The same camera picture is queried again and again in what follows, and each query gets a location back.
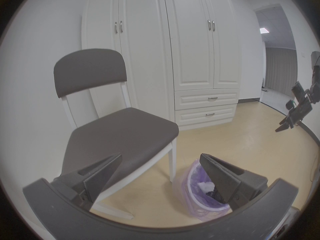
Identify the white chair with grey seat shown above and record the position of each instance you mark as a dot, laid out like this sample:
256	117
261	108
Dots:
120	134

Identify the black plastic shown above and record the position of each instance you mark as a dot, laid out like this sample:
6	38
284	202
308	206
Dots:
213	195

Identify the ceiling light panel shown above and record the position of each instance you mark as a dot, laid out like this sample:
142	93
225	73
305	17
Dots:
264	30

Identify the grey curtain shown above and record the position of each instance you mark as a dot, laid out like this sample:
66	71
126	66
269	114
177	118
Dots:
281	71

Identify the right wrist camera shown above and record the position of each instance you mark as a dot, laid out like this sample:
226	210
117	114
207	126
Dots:
290	105

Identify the white trash bin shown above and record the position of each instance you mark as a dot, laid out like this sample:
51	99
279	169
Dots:
193	197

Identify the white paper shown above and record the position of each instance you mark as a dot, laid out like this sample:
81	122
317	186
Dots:
206	186

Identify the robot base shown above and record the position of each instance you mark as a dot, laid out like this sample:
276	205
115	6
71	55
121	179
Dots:
291	216

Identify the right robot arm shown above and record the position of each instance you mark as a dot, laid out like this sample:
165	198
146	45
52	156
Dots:
315	91

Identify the white wardrobe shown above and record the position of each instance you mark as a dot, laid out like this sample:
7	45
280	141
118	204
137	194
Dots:
195	46

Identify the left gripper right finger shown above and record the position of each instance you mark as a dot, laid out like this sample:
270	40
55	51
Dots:
225	181

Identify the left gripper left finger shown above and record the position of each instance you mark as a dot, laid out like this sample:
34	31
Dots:
97	181

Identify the purple plastic bag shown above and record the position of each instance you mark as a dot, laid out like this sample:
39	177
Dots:
182	184

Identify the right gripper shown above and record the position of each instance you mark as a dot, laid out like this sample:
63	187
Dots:
301	110

